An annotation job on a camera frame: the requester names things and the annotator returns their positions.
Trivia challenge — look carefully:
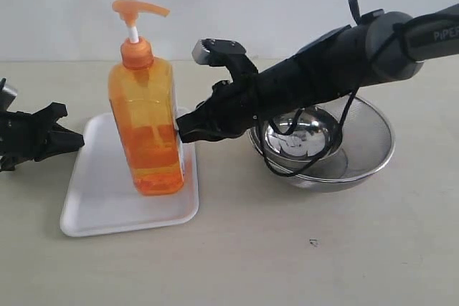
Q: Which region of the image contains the small shiny steel bowl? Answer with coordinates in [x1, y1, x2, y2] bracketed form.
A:
[262, 106, 342, 170]

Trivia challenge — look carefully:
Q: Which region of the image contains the orange pump soap bottle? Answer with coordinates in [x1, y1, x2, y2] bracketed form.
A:
[108, 0, 184, 196]

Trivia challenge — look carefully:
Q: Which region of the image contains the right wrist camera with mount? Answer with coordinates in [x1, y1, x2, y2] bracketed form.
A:
[191, 38, 258, 82]

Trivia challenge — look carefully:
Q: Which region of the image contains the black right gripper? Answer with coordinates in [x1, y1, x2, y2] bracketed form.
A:
[176, 25, 368, 143]

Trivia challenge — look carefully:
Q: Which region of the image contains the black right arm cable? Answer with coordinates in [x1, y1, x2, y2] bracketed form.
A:
[252, 0, 459, 178]

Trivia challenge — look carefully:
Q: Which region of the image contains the white rectangular foam tray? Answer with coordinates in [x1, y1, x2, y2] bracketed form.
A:
[60, 113, 199, 237]

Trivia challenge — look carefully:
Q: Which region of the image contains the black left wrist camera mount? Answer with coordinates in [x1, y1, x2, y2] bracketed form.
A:
[0, 78, 17, 111]

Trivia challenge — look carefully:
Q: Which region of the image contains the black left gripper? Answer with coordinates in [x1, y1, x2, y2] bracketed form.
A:
[1, 102, 85, 172]

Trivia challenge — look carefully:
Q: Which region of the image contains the steel mesh colander bowl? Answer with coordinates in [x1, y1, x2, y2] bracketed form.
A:
[248, 97, 394, 192]

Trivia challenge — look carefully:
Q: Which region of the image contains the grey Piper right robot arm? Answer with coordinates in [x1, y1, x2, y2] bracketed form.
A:
[176, 0, 458, 143]

